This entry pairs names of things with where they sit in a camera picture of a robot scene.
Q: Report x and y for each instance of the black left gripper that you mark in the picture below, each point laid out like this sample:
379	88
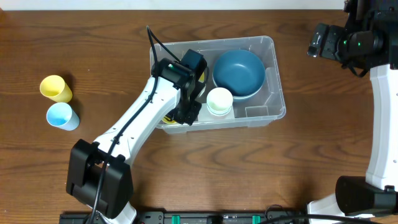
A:
188	120

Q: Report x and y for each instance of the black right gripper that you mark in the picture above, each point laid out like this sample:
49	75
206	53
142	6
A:
341	35

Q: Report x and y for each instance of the cream cup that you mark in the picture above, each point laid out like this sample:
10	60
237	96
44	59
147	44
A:
219	99

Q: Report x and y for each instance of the blue bowl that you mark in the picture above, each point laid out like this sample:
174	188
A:
245	98
239	71

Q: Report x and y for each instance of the yellow bowl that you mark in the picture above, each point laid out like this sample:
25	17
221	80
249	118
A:
202	78

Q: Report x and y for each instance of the green cup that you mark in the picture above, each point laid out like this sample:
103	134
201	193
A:
219	113

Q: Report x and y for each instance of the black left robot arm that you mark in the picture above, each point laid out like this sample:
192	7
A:
99	173

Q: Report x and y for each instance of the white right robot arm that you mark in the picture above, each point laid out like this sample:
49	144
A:
357	198

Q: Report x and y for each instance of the clear plastic storage bin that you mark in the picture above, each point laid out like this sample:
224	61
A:
267	106

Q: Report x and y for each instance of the light blue cup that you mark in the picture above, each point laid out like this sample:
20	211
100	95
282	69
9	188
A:
62	116

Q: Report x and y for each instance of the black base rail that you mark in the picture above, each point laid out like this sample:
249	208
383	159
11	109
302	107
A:
202	218

